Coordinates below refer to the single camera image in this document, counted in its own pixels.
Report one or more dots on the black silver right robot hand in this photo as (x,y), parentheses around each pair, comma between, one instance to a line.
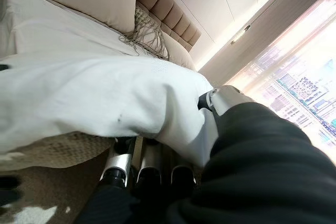
(249,171)

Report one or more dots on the white duvet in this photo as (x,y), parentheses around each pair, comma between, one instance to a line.
(92,98)

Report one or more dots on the white fitted bed sheet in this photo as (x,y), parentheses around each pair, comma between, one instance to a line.
(52,35)

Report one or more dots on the large bright window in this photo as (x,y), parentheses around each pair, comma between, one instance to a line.
(296,82)

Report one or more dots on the grey fringed throw blanket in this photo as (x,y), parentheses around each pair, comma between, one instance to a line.
(147,32)

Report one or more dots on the brown tufted headboard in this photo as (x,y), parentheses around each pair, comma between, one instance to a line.
(168,11)

